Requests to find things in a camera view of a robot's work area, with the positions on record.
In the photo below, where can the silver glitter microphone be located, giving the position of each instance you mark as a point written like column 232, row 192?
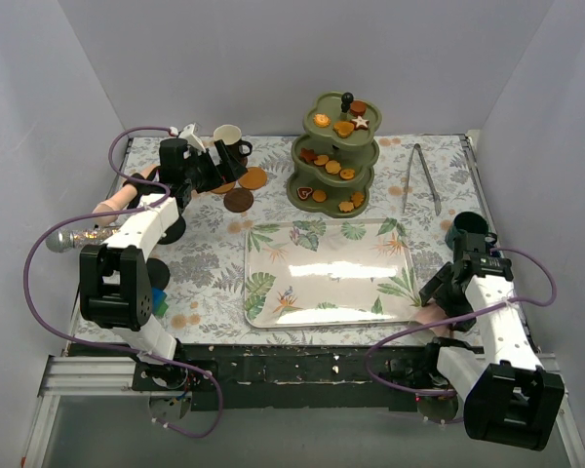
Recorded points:
column 64, row 240

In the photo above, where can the brown heart cookie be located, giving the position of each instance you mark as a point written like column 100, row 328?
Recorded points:
column 344, row 129

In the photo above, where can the cream mug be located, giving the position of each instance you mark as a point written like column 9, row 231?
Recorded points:
column 232, row 137

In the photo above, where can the light wooden coaster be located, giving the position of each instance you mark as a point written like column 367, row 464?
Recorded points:
column 225, row 188
column 253, row 179

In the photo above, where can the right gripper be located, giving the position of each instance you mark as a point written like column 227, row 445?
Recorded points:
column 448, row 284

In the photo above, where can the green toy block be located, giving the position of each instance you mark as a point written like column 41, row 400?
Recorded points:
column 162, row 309

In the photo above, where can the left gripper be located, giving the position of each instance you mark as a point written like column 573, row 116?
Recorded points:
column 211, row 166

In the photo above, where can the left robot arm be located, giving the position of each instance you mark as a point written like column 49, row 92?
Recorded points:
column 115, row 289

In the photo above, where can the brown star cookie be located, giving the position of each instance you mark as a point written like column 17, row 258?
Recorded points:
column 308, row 155

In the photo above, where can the dark chocolate round cookie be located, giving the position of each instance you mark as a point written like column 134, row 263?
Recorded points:
column 358, row 108

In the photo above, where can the black round stand base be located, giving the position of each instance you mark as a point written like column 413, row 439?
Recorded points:
column 174, row 232

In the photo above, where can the red iced heart cookie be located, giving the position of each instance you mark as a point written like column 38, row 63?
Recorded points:
column 304, row 193

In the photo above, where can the white-iced star cookie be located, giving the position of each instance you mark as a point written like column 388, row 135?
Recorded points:
column 360, row 124

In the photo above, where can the blue toy block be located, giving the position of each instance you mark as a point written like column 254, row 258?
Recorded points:
column 158, row 298

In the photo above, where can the orange flower cookie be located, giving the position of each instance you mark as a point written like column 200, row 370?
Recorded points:
column 346, row 206

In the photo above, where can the floral tablecloth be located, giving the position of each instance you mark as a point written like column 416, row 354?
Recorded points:
column 422, row 181

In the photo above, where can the pink mug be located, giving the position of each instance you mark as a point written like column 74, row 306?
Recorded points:
column 432, row 313

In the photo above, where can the dark blue mug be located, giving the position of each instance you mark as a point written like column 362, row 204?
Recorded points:
column 469, row 222

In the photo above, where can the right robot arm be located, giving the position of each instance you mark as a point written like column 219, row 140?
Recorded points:
column 509, row 398

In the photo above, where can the green three-tier cake stand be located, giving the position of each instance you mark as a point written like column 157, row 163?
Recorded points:
column 356, row 154

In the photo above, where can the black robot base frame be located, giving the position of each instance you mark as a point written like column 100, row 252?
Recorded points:
column 300, row 377

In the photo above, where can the leaf-patterned white tray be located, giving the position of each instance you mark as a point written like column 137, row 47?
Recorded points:
column 314, row 273

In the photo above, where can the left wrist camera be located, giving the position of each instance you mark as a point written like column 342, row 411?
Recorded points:
column 189, row 134

